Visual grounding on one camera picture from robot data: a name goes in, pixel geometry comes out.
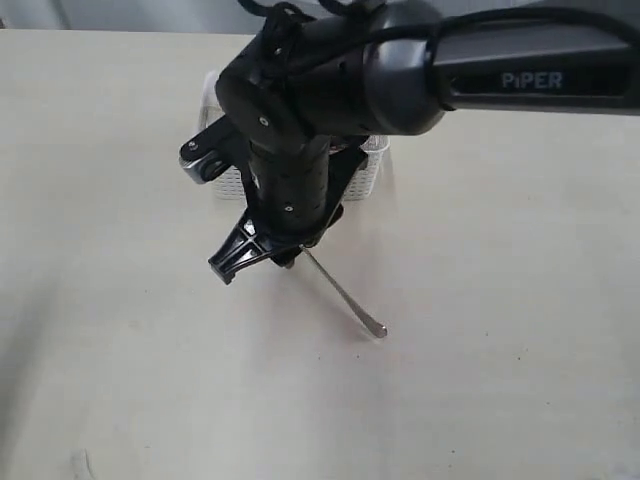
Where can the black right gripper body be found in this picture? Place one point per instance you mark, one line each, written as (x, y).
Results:
(294, 195)

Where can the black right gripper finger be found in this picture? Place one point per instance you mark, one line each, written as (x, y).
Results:
(245, 246)
(284, 255)

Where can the silver metal fork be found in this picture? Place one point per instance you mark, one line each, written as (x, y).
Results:
(374, 327)

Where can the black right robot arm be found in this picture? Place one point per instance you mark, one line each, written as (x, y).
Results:
(300, 93)

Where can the white perforated plastic basket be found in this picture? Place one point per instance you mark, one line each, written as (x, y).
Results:
(229, 186)

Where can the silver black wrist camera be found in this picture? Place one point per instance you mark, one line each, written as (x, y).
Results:
(214, 150)

